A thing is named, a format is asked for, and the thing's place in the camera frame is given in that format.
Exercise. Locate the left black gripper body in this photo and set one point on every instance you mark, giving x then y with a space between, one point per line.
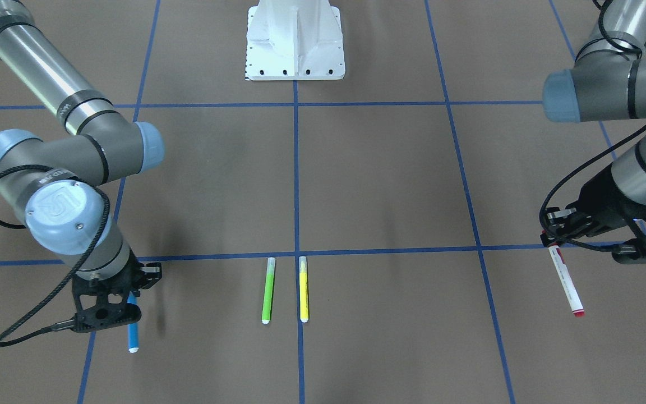
600 197

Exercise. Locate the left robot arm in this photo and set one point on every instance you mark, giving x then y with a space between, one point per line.
607 82

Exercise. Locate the red white marker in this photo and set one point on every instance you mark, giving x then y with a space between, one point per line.
572 296

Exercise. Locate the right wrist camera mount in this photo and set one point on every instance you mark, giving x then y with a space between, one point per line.
101 304

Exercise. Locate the white central pedestal column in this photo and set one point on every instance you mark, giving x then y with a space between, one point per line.
294 40

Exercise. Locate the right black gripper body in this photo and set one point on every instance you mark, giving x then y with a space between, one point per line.
128 276

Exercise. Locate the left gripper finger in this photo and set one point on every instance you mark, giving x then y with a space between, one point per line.
554 221

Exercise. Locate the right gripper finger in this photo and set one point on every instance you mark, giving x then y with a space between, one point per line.
152 272

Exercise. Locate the green highlighter pen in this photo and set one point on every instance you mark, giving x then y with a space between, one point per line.
267 298

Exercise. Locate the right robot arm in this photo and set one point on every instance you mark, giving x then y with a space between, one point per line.
52 184

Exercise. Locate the blue highlighter pen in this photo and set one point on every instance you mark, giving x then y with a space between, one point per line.
133 329

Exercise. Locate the yellow highlighter pen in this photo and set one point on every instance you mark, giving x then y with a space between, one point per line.
303 309

